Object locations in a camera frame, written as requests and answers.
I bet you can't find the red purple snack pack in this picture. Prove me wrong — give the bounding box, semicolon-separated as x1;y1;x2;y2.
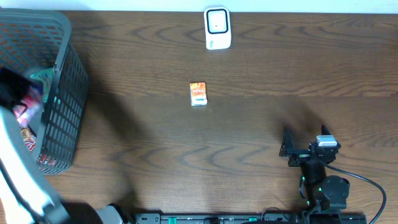
12;85;44;127

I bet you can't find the green white snack packet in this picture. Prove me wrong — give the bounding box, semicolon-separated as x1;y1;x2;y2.
30;68;55;103

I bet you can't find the small orange box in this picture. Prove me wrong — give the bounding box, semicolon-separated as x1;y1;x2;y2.
190;82;208;106

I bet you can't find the orange brown snack bag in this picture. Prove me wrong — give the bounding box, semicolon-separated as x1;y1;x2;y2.
21;126;37;153

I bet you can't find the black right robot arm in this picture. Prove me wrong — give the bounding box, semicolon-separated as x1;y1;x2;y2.
279;125;350;224

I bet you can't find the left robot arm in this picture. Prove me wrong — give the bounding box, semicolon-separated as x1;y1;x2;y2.
1;67;128;224

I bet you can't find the white barcode scanner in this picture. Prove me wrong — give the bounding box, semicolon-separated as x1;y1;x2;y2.
203;6;232;50

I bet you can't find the grey plastic mesh basket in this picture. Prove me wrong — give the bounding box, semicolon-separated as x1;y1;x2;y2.
1;9;90;175

